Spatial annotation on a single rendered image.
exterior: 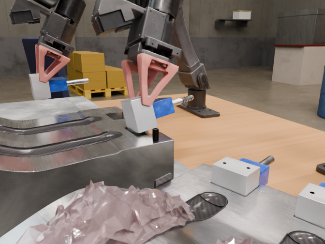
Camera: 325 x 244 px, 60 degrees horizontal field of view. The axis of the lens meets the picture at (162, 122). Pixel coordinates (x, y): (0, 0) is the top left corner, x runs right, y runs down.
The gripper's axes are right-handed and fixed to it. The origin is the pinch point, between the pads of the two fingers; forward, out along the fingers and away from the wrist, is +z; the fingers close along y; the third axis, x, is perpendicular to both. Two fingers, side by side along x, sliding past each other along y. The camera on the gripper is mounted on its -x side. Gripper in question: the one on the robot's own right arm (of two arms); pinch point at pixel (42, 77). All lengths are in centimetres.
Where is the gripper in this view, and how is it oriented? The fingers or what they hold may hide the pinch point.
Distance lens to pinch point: 72.1
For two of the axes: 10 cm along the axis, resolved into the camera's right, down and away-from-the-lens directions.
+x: 7.8, 3.1, 5.4
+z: -4.0, 9.2, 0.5
